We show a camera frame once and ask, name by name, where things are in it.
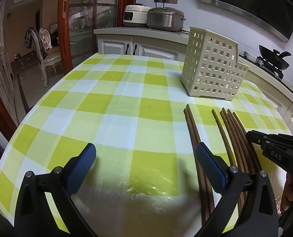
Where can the white rice cooker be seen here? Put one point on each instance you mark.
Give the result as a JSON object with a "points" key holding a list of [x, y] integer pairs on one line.
{"points": [[134, 14]]}

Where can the white carved chair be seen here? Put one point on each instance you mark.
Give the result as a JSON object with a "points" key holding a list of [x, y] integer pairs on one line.
{"points": [[46, 54]]}

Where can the brown wooden chopstick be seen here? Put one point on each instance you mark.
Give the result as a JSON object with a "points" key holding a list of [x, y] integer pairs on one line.
{"points": [[231, 128], [194, 126], [227, 128], [190, 128], [241, 128], [219, 128], [238, 128]]}

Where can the black gas stove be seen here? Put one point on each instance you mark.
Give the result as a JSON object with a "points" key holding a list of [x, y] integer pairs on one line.
{"points": [[270, 70]]}

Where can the red wooden door frame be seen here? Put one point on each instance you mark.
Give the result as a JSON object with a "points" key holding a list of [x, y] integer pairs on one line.
{"points": [[1, 103]]}

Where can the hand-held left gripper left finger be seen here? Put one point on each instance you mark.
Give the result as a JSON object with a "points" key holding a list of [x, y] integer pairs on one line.
{"points": [[83, 167]]}

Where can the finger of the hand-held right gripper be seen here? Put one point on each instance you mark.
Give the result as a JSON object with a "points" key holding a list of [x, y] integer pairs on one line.
{"points": [[277, 156], [260, 138]]}

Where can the black wok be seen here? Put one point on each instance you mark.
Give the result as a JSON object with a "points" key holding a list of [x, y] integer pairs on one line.
{"points": [[272, 58]]}

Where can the green checked tablecloth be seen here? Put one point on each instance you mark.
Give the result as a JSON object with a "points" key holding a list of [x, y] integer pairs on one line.
{"points": [[112, 103]]}

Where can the dark cloth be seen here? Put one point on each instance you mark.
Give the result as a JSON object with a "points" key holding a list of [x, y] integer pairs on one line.
{"points": [[29, 38]]}

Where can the cream perforated plastic utensil basket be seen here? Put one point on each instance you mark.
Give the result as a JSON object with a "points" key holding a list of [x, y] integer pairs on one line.
{"points": [[210, 66]]}

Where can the glass sliding door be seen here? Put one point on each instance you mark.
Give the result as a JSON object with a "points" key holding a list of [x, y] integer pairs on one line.
{"points": [[87, 24]]}

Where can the person's right hand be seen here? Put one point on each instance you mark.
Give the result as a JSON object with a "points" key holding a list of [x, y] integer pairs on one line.
{"points": [[289, 192]]}

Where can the silver electric cooker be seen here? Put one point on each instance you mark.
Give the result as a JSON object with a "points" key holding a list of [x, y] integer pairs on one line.
{"points": [[165, 18]]}

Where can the dark wooden side table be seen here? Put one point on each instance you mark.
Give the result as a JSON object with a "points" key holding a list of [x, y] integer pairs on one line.
{"points": [[25, 60]]}

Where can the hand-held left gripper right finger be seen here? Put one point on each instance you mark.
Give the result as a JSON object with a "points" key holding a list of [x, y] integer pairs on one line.
{"points": [[209, 167]]}

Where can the black range hood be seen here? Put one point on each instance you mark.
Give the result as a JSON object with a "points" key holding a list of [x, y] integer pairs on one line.
{"points": [[247, 2]]}

